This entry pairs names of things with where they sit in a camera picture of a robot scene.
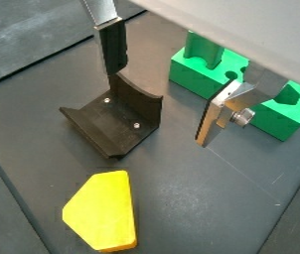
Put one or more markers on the black-padded gripper left finger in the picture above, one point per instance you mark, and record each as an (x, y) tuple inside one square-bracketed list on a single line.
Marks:
[(108, 33)]

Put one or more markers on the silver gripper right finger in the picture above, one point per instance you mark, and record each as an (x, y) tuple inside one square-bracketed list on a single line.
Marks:
[(229, 106)]

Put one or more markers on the yellow three-prong block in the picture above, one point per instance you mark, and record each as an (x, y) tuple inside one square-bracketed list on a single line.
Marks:
[(99, 212)]

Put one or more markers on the green shape-sorter board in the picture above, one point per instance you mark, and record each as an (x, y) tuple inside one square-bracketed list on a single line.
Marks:
[(276, 115)]

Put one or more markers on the green half-cylinder block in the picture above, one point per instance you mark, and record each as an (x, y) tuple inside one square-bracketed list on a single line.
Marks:
[(202, 48)]

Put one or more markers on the black curved cradle stand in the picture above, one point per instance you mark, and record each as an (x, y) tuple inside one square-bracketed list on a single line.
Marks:
[(118, 120)]

